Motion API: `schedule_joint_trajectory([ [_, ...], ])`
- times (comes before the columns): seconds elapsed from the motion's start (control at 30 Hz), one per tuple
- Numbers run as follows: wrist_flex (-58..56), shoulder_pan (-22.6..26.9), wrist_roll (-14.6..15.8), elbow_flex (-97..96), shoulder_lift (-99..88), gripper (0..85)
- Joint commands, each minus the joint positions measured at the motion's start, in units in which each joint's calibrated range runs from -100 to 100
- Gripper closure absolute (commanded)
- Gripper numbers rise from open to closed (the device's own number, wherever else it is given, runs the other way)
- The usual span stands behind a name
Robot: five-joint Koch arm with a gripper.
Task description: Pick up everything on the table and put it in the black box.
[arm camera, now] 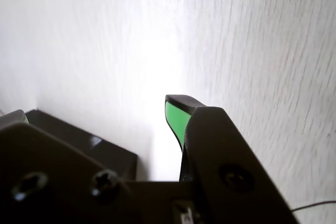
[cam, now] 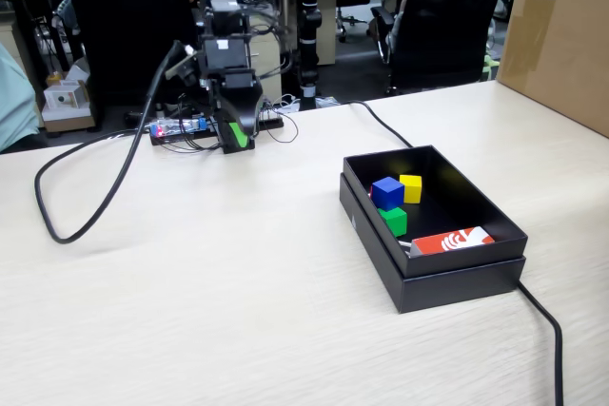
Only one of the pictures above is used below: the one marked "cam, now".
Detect person in teal shirt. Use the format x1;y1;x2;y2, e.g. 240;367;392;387
0;42;42;153

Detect black cardboard box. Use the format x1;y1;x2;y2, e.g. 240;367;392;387
339;144;529;315

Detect thick black cable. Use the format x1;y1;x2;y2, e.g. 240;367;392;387
33;42;187;245
332;100;565;406

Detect blue wooden cube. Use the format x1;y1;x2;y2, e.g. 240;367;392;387
370;176;406;211

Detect large brown cardboard box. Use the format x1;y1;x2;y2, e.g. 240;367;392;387
494;0;609;139

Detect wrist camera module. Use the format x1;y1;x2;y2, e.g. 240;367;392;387
166;39;202;87

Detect orange white printed packet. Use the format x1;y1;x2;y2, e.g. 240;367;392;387
409;225;496;259

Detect yellow wooden cube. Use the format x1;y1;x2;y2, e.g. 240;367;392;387
398;174;423;205

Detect open cardboard tray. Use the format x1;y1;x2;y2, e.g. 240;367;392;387
41;80;94;134

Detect electronics board with wires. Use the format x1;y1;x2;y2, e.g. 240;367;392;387
149;110;286;150

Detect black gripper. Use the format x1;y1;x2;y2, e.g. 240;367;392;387
199;33;264;154

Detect white product box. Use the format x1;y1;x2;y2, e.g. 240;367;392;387
46;85;81;111

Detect black articulated stand pole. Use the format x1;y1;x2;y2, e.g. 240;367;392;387
297;0;323;111

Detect green wooden cube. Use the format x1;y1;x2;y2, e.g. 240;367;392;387
378;205;409;239

